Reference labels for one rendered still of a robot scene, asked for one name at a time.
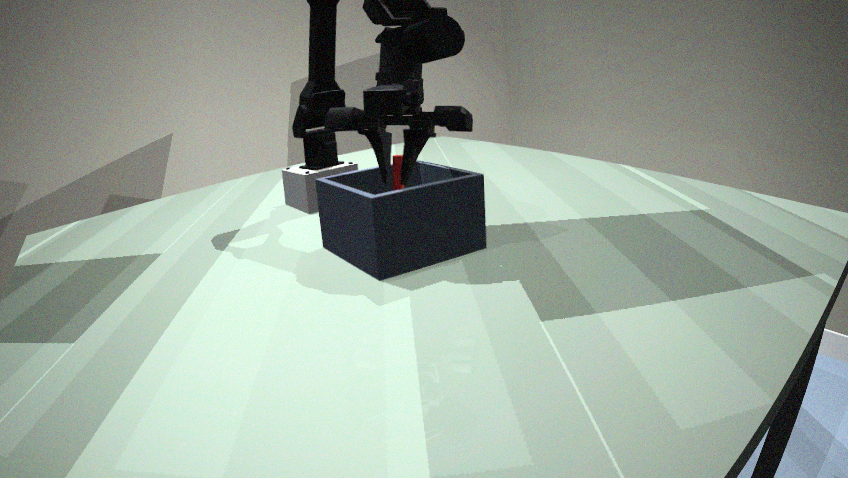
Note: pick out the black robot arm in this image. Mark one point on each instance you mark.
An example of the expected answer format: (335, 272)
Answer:
(426, 34)

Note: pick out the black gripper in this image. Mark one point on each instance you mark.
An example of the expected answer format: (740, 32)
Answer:
(421, 124)

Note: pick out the red peg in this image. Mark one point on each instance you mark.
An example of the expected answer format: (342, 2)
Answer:
(396, 169)

